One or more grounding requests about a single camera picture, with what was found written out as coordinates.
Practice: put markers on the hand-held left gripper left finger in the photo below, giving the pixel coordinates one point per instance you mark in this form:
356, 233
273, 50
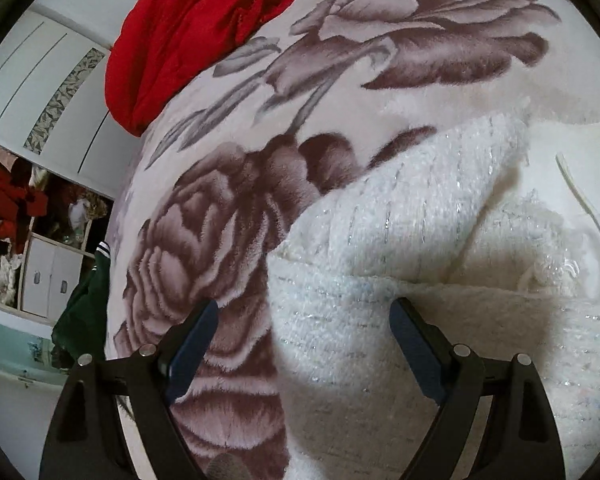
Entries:
192, 347

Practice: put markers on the dark green jacket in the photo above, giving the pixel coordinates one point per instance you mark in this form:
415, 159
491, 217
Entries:
82, 305

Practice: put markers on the floral plush blanket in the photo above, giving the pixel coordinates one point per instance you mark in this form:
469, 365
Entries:
290, 110

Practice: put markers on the white drawer cabinet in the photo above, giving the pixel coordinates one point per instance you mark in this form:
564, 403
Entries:
50, 275

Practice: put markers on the white wardrobe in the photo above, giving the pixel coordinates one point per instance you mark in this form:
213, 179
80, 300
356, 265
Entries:
45, 95

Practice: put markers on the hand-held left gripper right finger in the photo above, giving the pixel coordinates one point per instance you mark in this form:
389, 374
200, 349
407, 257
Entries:
415, 345

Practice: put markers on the white knitted sweater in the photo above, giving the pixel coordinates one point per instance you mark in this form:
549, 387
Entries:
390, 260

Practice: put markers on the red hanging clothes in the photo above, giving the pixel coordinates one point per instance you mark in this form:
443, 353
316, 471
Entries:
10, 195

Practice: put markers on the red garment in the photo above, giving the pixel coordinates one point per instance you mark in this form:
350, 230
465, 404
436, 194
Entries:
190, 25

